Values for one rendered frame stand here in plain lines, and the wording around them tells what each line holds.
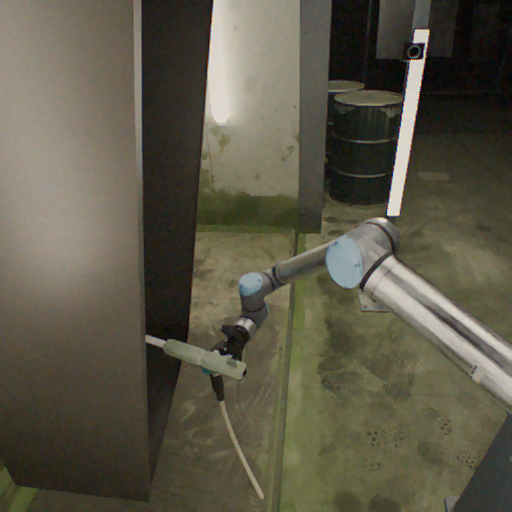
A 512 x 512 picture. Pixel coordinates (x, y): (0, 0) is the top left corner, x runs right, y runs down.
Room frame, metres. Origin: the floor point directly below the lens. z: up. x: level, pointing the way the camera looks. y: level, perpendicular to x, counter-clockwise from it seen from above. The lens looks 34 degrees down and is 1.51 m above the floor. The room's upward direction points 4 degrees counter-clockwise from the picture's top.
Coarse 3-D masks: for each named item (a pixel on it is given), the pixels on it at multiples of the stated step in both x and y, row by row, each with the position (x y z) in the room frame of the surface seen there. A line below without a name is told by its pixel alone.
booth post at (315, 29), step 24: (312, 0) 2.54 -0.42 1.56; (312, 24) 2.54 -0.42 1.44; (312, 48) 2.54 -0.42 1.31; (312, 72) 2.54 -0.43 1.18; (312, 96) 2.54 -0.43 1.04; (312, 120) 2.54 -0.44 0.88; (312, 144) 2.53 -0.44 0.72; (312, 168) 2.53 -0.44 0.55; (312, 192) 2.53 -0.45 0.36; (312, 216) 2.53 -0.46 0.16
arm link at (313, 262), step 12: (396, 228) 0.80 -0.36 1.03; (396, 240) 0.77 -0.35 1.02; (312, 252) 1.01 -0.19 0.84; (324, 252) 0.95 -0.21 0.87; (396, 252) 0.76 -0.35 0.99; (276, 264) 1.17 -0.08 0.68; (288, 264) 1.08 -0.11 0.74; (300, 264) 1.03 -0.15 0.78; (312, 264) 0.98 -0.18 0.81; (324, 264) 0.94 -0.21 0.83; (276, 276) 1.11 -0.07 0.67; (288, 276) 1.07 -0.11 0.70; (300, 276) 1.03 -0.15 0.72; (276, 288) 1.11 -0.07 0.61
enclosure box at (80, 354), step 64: (0, 0) 0.44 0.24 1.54; (64, 0) 0.43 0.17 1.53; (128, 0) 0.43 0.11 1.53; (192, 0) 1.03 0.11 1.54; (0, 64) 0.44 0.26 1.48; (64, 64) 0.43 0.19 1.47; (128, 64) 0.43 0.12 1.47; (192, 64) 1.03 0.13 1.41; (0, 128) 0.44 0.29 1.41; (64, 128) 0.44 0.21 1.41; (128, 128) 0.43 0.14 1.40; (192, 128) 1.03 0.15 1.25; (0, 192) 0.44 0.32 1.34; (64, 192) 0.44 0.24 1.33; (128, 192) 0.43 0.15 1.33; (192, 192) 1.03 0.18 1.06; (0, 256) 0.45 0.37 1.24; (64, 256) 0.44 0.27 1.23; (128, 256) 0.43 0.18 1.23; (192, 256) 1.03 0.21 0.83; (0, 320) 0.45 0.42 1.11; (64, 320) 0.44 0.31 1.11; (128, 320) 0.43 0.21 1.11; (0, 384) 0.45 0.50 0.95; (64, 384) 0.45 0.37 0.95; (128, 384) 0.44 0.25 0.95; (0, 448) 0.46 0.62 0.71; (64, 448) 0.45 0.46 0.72; (128, 448) 0.44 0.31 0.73
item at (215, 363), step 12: (168, 348) 0.87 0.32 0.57; (180, 348) 0.87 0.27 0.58; (192, 348) 0.86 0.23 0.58; (180, 360) 0.85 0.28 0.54; (192, 360) 0.82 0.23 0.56; (204, 360) 0.81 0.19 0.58; (216, 360) 0.80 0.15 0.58; (228, 360) 0.78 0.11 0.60; (216, 372) 0.78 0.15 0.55; (228, 372) 0.76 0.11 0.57; (240, 372) 0.75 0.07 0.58; (216, 384) 0.80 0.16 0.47; (216, 396) 0.80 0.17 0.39
